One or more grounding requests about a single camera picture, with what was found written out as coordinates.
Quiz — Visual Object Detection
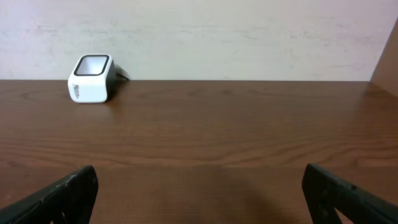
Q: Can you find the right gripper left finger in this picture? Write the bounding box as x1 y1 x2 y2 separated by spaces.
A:
1 165 99 224

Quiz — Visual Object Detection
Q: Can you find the white barcode scanner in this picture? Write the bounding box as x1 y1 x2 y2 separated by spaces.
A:
68 54 116 103

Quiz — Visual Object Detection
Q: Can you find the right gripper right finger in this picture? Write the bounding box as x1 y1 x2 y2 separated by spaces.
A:
302 164 397 224

